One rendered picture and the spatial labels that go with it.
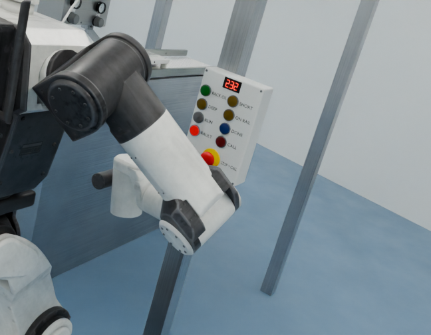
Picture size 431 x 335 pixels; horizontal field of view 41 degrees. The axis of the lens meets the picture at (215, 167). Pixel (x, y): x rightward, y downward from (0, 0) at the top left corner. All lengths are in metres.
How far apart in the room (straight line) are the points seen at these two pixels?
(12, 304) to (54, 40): 0.58
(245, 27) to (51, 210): 1.20
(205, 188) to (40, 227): 1.51
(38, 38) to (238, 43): 0.69
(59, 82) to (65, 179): 1.52
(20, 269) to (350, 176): 3.87
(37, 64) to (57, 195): 1.46
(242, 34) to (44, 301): 0.79
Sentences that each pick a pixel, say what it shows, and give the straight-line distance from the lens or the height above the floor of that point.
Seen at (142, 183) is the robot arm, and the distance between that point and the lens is 1.10.
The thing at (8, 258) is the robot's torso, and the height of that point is 0.81.
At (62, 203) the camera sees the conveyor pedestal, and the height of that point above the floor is 0.37.
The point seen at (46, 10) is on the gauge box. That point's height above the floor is 1.12.
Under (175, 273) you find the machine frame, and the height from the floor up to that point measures 0.55.
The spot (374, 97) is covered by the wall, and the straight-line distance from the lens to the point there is 4.69.
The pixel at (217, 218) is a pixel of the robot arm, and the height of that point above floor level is 1.02.
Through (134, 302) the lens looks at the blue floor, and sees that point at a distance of 2.53.
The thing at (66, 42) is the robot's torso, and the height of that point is 1.23.
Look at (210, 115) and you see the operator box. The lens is 1.47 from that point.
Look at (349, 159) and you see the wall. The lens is 4.79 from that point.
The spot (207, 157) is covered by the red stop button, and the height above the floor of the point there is 0.95.
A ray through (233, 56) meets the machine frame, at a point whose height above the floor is 1.20.
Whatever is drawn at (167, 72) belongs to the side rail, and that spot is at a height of 0.91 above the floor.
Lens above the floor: 1.41
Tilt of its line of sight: 19 degrees down
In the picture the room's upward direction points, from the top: 16 degrees clockwise
